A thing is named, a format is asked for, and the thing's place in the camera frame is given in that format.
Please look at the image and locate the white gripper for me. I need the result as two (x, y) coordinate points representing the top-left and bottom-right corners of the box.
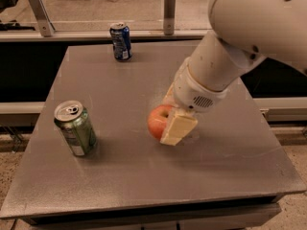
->
(160, 57), (227, 146)

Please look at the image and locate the red apple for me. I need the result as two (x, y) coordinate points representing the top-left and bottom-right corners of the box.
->
(147, 104), (173, 140)

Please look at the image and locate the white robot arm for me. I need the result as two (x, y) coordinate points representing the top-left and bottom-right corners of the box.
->
(160, 0), (307, 146)

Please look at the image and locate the blue soda can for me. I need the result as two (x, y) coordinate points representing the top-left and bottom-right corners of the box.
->
(109, 22), (132, 61)

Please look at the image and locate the green soda can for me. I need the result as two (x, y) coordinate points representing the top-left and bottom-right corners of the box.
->
(54, 101), (97, 156)

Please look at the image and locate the grey table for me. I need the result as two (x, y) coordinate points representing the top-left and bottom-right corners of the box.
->
(1, 41), (305, 230)

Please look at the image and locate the black chair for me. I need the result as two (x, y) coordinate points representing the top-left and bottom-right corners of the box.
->
(0, 0), (35, 31)

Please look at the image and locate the middle metal railing bracket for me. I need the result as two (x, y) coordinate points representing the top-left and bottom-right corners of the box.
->
(163, 0), (176, 35)

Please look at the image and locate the metal railing bracket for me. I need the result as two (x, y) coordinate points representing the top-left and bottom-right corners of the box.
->
(163, 0), (176, 35)
(28, 0), (55, 37)

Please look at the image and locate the left metal railing bracket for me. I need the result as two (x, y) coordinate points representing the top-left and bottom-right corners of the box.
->
(28, 0), (55, 37)

